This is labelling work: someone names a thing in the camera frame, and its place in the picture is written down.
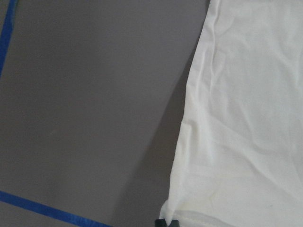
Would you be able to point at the beige long sleeve shirt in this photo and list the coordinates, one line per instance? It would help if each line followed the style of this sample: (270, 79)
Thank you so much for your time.
(239, 155)

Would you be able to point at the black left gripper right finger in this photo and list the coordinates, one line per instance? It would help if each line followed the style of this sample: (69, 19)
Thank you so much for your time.
(174, 223)

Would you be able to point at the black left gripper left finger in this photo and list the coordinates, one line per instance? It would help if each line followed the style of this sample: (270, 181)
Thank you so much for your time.
(160, 223)

